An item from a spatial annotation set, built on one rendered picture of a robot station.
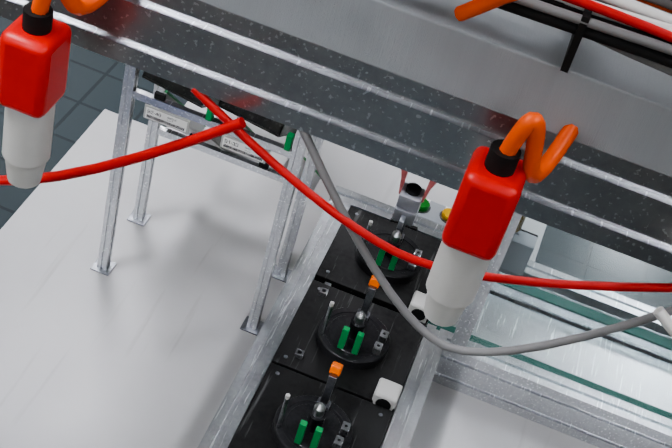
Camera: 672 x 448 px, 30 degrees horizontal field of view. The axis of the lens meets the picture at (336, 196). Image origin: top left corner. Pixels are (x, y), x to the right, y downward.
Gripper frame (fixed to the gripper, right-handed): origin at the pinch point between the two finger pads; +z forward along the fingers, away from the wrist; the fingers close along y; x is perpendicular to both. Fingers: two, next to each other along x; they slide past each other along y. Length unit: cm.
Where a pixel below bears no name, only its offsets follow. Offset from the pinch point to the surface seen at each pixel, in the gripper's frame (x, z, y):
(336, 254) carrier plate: 7.7, 16.8, -10.2
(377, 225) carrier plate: 18.0, 8.6, -5.0
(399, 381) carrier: -13.2, 33.3, 10.6
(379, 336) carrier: -10.7, 27.2, 4.2
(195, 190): 27, 16, -46
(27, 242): 1, 37, -69
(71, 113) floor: 168, 14, -122
